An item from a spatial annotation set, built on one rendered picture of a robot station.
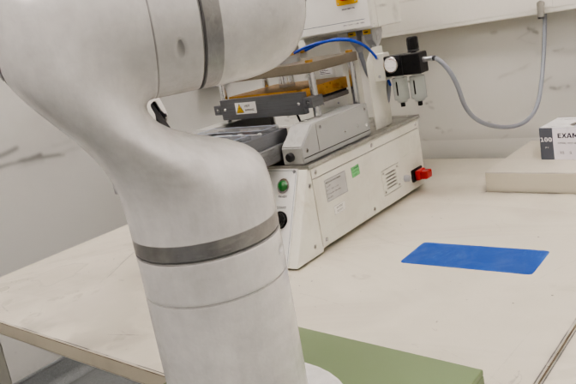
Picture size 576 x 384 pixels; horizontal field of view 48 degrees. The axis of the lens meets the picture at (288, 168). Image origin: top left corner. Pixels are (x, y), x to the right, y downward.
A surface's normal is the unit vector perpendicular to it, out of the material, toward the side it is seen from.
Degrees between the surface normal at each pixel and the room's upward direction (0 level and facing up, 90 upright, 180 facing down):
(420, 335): 0
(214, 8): 93
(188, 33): 106
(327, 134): 90
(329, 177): 90
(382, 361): 2
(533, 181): 90
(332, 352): 2
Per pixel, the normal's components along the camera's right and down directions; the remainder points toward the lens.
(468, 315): -0.18, -0.96
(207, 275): 0.04, 0.23
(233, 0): 0.38, 0.15
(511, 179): -0.62, 0.27
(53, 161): 0.76, 0.00
